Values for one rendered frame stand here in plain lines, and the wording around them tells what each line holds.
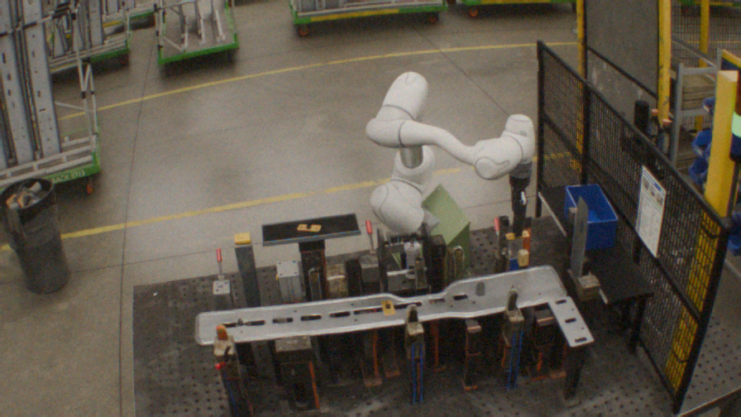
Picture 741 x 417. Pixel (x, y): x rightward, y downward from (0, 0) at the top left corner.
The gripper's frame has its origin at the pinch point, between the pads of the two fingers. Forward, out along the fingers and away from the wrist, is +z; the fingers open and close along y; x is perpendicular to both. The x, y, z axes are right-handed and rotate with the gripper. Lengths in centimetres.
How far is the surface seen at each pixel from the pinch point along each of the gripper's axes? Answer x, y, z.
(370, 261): -50, -19, 19
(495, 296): -8.3, 3.6, 26.5
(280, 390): -90, 6, 56
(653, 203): 54, 12, -8
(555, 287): 15.7, 5.2, 26.6
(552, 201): 35, -52, 24
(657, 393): 52, 51, 57
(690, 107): 190, -162, 32
